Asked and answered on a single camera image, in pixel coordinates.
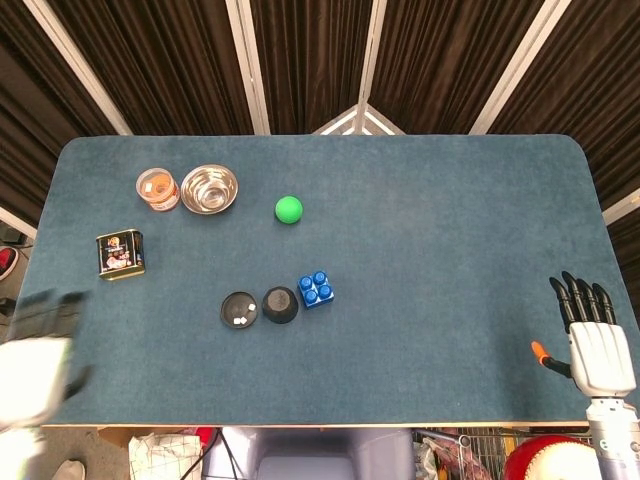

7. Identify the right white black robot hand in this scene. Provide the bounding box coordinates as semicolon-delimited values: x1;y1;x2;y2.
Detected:
531;271;639;399

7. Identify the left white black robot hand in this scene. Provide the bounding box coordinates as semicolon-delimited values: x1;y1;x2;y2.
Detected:
0;289;96;431

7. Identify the black bowl with brown contents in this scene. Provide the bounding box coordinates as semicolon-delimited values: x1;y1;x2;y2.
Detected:
220;291;260;330

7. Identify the black round container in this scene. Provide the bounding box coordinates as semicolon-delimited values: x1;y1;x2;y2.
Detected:
261;286;301;325

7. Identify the white shoe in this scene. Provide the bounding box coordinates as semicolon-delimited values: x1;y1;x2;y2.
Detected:
49;459;87;480

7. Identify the cardboard box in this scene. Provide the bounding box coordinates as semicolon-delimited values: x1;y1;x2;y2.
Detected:
97;426;151;450

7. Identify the red shoe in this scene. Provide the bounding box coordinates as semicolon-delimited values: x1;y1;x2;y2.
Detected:
0;247;19;281

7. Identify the black gold rectangular tin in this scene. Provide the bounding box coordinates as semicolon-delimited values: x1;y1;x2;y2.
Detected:
95;228;148;281

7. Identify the white checked bag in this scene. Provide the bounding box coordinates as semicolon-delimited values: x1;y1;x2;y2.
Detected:
128;432;204;480

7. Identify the blue felt table mat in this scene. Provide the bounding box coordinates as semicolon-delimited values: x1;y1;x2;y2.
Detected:
0;133;640;427

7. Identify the orange clear plastic jar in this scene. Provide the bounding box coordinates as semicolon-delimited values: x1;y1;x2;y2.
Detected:
135;167;181;213

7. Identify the brown curtain screen panel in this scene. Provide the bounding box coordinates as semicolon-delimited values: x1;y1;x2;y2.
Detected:
0;0;134;236
224;0;389;136
29;0;271;136
469;0;640;261
357;0;561;136

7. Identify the stainless steel bowl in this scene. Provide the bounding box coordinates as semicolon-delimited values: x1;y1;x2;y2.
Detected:
180;165;240;215

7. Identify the lavender robot torso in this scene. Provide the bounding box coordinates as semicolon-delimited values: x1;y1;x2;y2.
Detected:
202;426;416;480

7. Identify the blue building block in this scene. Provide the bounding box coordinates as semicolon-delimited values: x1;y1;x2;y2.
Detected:
297;270;337;312

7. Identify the green ball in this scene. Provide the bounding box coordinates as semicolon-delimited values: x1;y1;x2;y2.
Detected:
274;195;305;225

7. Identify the metal wire cart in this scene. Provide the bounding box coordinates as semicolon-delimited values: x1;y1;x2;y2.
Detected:
414;427;594;480

